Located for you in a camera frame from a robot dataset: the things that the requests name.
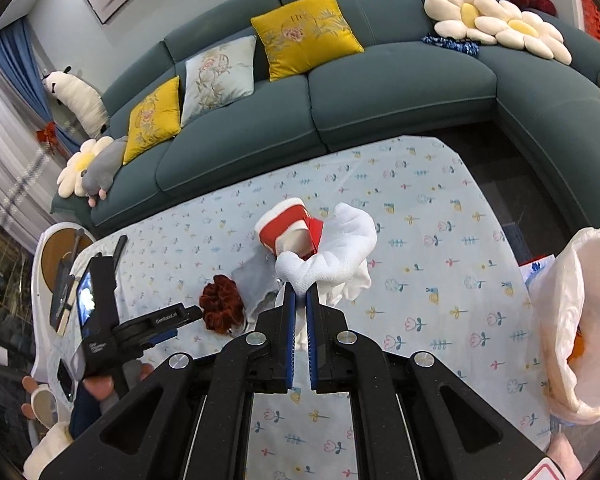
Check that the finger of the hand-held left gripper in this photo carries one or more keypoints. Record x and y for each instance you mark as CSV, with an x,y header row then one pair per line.
x,y
190,314
160,338

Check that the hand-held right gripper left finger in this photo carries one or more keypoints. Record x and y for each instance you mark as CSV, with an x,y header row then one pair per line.
x,y
291,340

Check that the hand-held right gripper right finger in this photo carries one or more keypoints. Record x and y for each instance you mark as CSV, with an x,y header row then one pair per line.
x,y
311,340

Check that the white knit glove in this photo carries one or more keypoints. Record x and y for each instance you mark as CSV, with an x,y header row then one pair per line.
x,y
340,245

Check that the trash bin with white liner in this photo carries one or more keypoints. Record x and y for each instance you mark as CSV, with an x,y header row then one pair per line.
x,y
570,280

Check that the orange plastic bag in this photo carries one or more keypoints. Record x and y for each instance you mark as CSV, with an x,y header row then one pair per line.
x,y
577,347

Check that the person's left forearm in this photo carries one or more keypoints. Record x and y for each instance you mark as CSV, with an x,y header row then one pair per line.
x,y
85,412

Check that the person's left hand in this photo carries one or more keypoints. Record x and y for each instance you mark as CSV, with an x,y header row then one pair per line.
x,y
99,389

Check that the dark red scrunchie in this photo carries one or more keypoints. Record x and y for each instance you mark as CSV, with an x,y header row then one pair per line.
x,y
222,305

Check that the black stand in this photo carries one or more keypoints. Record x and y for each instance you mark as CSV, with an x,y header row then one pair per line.
x,y
62,300

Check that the blue face mask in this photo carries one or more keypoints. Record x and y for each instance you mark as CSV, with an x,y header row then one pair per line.
x,y
255,277

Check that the plush animal slipper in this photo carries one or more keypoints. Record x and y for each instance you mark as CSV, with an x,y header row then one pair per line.
x,y
40,402

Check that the white rimmed round side table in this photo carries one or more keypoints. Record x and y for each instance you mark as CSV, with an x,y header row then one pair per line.
x,y
52,247

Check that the red and white carton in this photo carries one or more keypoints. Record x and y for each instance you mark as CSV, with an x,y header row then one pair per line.
x,y
280,225

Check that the white flower cushion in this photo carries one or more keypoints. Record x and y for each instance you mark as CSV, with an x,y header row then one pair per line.
x,y
545,42
450,7
72,170

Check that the grey plush mouse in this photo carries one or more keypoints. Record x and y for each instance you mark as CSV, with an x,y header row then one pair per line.
x,y
105,165

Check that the grey sheer curtain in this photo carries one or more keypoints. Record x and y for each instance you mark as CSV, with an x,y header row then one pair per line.
x,y
5,160

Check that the yellow embroidered cushion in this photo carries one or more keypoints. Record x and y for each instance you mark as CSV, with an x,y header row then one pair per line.
x,y
305,35
152,117

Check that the red curtain bow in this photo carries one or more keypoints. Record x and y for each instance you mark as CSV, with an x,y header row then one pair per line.
x,y
47,133

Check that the white plush animal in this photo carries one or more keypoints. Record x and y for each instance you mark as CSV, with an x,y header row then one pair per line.
x,y
77,97

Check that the white paper bag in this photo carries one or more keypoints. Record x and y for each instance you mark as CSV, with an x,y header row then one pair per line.
x,y
535,272

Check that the light blue embroidered cushion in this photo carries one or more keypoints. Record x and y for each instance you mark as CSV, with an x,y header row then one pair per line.
x,y
215,80

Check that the teal sectional sofa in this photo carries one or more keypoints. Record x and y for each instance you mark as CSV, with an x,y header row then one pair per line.
x,y
390,90

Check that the red edged white box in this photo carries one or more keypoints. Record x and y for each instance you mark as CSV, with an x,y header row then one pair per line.
x,y
542,472

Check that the blue curtain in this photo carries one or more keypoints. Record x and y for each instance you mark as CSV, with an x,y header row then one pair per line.
x,y
20,55

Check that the blue patterned scrunchie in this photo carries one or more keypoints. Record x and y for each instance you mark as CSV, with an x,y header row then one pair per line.
x,y
452,45

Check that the red lattice wall panel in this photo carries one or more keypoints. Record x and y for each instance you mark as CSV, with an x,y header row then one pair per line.
x,y
592,15

